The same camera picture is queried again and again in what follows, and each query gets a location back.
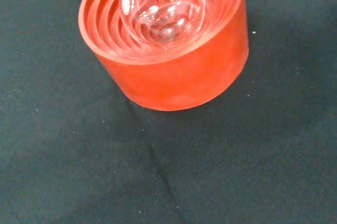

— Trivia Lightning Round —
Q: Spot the black bench cloth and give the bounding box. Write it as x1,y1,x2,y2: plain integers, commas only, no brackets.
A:
0,0,337,224

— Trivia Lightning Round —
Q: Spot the orange flask support ring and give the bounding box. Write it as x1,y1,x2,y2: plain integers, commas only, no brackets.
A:
78,0,250,111

